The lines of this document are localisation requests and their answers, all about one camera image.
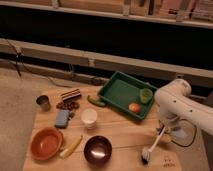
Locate white handled dish brush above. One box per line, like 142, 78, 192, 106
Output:
141, 127, 165, 165

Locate dark brown bowl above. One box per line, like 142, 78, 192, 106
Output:
84, 136, 112, 166

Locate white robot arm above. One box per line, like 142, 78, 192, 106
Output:
154, 79, 213, 136

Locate orange toy fruit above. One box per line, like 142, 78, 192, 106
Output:
128, 103, 141, 114

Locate green toy cup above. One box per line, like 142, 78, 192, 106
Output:
139, 88, 153, 104

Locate green toy cucumber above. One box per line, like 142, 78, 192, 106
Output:
87, 95, 106, 107

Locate white paper cup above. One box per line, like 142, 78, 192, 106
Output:
81, 108, 98, 129

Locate striped chocolate wafer block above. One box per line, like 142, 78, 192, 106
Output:
61, 89, 81, 101

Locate brown toy grapes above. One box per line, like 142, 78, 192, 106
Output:
56, 101, 80, 111

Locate yellow toy corn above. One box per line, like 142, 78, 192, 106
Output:
59, 135, 83, 159

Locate blue sponge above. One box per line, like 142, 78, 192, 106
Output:
55, 110, 69, 129

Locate orange bowl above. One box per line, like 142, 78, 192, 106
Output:
30, 127, 63, 161

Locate small metal cup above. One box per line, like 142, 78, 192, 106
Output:
36, 95, 51, 112

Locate grey floor cable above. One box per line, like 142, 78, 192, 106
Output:
0, 33, 73, 89

